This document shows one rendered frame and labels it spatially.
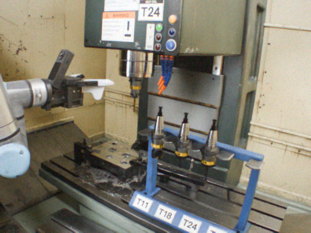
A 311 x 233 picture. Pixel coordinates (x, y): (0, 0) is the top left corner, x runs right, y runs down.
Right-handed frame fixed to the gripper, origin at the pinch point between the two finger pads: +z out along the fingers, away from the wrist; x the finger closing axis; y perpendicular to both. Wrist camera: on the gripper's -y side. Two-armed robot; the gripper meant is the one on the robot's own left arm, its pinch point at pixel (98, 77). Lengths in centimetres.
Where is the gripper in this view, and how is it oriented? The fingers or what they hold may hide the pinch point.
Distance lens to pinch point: 85.9
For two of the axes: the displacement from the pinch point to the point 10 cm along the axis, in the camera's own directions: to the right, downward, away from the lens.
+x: 7.7, 2.4, -5.9
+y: -0.7, 9.5, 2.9
